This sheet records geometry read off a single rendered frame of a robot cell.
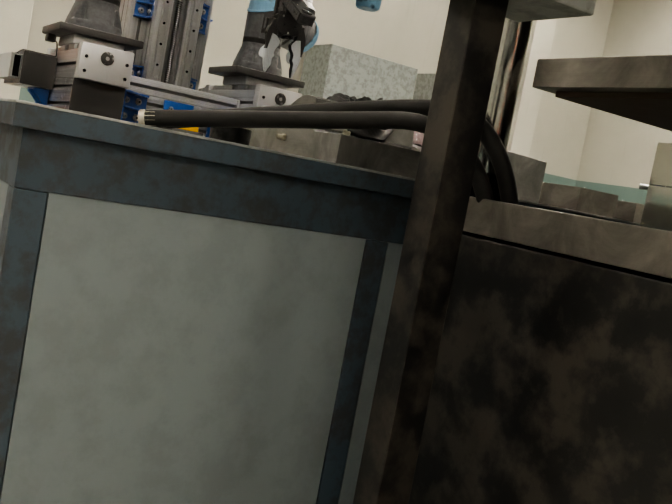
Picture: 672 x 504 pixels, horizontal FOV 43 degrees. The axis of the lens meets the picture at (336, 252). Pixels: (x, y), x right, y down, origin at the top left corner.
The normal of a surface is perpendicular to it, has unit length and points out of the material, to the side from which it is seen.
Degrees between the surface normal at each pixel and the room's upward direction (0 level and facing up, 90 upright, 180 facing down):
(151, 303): 90
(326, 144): 90
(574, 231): 90
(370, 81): 90
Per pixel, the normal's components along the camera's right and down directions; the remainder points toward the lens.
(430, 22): 0.55, 0.17
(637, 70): -0.84, -0.11
